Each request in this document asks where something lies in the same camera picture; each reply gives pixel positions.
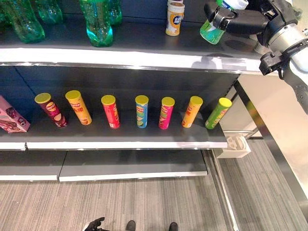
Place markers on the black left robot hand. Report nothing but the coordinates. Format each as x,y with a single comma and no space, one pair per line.
95,225

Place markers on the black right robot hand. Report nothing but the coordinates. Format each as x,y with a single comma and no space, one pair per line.
247,21

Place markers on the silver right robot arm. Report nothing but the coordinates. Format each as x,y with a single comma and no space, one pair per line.
288,38

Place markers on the dark left robot foot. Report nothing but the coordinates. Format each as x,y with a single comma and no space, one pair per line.
131,226

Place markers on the dark robot foot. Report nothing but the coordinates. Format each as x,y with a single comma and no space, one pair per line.
173,226
131,226

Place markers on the grey shelf board white edge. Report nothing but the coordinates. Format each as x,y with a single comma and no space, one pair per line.
125,138
29,166
132,166
12,142
144,55

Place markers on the yellow white drink cup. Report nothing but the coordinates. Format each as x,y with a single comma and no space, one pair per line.
174,20
175,1

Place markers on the dark right robot foot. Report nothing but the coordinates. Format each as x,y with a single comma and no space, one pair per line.
173,226

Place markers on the green chips can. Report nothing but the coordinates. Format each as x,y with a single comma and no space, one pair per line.
217,113

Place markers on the white table with dark edge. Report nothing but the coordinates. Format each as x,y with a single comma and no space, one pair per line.
281,115

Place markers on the orange chips can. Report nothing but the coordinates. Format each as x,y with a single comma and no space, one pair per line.
79,108
192,111

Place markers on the chrome metal bar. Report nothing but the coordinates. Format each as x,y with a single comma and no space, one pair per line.
245,133

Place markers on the red chips can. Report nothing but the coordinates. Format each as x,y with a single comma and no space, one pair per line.
111,111

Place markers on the maroon chips can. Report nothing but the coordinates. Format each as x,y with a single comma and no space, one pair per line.
51,110

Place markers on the blue chips can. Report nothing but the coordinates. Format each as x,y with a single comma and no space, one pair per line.
141,111

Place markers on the pink chips can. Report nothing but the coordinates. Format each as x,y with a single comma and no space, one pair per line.
166,113

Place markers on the white plastic base block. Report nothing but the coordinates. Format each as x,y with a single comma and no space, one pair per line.
237,146

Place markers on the green plastic soda bottle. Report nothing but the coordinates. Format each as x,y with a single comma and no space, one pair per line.
50,10
98,24
116,12
22,21

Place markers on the pink snack box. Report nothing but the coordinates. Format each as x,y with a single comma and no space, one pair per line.
10,120

